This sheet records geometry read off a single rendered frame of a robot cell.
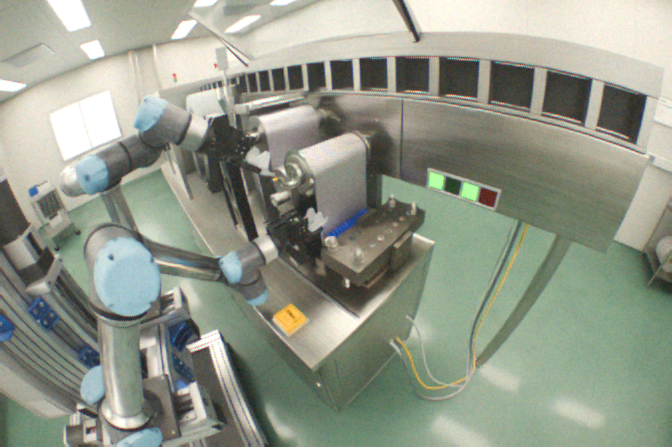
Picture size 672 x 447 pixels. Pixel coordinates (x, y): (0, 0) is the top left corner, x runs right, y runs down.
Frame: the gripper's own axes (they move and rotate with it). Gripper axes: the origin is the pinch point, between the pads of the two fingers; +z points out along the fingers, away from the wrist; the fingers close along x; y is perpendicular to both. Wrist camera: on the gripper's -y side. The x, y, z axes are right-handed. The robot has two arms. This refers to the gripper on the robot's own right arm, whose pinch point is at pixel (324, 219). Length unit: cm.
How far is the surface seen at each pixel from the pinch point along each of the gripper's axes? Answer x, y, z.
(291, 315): -10.3, -16.6, -25.3
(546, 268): -73, -19, 46
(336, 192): -0.2, 7.4, 6.2
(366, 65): 9, 46, 35
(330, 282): -7.8, -19.0, -7.0
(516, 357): -97, -109, 65
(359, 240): -11.0, -6.0, 4.5
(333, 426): -27, -109, -35
